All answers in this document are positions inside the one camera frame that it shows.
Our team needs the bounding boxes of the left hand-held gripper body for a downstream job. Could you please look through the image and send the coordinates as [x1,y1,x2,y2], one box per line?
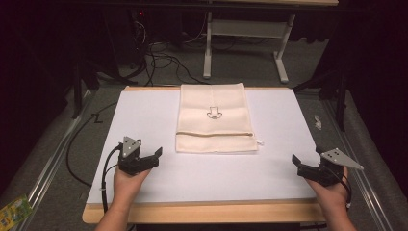
[116,136,145,176]

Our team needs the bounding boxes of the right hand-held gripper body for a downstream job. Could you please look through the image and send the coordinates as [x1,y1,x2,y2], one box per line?
[307,146,365,188]

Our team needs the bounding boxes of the cream cloth zipper bag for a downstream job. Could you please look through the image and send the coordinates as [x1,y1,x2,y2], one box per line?
[174,82,265,154]

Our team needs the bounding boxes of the person's right hand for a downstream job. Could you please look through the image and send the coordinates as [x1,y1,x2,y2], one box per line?
[305,167,350,215]

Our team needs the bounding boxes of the person's left hand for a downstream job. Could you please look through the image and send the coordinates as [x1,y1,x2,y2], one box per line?
[112,167,152,210]

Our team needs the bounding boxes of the white table mat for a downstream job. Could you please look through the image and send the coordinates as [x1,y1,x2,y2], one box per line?
[87,88,319,205]

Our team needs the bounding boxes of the black stand legs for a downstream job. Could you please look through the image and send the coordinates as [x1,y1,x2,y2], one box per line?
[292,69,350,133]
[70,59,130,120]

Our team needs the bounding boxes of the black computer tower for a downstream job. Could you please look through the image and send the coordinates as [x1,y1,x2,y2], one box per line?
[104,7,147,69]

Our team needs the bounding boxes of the green printed packet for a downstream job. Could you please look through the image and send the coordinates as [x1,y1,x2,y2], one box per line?
[0,194,35,231]

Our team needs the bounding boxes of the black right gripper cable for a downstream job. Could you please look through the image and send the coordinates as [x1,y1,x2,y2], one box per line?
[333,168,353,210]

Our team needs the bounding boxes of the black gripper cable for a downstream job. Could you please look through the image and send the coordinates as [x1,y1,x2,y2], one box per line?
[333,168,353,210]
[100,144,123,214]

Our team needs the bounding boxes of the metal floor rail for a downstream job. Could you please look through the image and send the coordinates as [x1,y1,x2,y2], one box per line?
[17,90,98,231]
[321,98,395,231]

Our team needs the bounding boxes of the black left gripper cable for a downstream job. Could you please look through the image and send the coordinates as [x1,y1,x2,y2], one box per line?
[100,144,123,214]

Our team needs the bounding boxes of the black floor cable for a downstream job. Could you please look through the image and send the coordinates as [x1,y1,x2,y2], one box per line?
[65,101,118,188]

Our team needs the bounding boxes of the tangle of black cables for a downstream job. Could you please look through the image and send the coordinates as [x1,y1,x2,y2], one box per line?
[128,13,211,87]

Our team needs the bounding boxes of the white desk frame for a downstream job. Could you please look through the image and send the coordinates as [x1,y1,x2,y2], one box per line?
[202,0,340,85]

